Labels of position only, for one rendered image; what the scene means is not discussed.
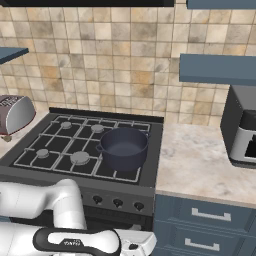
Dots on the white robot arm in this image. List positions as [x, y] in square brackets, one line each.
[66, 200]

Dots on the black stove knob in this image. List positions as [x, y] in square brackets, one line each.
[97, 199]
[117, 202]
[138, 205]

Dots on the blue drawer front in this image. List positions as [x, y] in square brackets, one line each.
[233, 245]
[240, 213]

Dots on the black oven door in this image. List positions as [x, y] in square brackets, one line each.
[116, 220]

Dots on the silver toaster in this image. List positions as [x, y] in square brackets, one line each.
[16, 113]

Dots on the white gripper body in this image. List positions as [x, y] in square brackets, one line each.
[146, 240]

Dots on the dark blue cooking pot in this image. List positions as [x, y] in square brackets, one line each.
[124, 150]

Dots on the black gas stove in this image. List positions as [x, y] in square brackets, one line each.
[60, 143]

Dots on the blue wall cupboard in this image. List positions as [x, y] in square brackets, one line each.
[220, 3]

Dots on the black range hood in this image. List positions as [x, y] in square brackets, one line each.
[86, 2]

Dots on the blue wall shelf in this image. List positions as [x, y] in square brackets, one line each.
[11, 54]
[216, 68]

